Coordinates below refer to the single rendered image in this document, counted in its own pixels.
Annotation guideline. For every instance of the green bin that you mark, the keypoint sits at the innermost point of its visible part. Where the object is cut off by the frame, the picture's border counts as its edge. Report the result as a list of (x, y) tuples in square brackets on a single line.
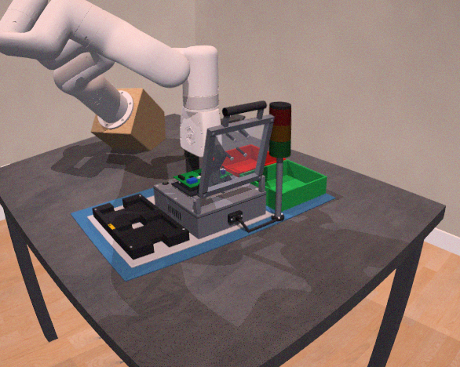
[(300, 184)]

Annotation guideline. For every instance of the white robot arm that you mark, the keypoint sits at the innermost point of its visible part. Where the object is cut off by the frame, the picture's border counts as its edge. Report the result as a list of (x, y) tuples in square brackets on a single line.
[(45, 33)]

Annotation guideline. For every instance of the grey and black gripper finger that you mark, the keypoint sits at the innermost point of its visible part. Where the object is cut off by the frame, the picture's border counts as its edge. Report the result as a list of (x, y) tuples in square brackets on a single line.
[(192, 161)]

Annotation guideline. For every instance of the red bin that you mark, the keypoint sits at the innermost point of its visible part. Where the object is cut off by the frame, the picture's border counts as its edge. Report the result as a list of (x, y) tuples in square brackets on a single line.
[(270, 160)]

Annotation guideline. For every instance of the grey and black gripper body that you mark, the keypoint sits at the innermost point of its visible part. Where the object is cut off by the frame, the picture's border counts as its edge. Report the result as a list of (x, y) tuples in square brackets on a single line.
[(193, 128)]

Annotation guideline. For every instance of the green circuit board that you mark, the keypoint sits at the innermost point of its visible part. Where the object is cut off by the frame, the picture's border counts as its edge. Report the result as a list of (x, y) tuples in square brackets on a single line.
[(190, 179)]

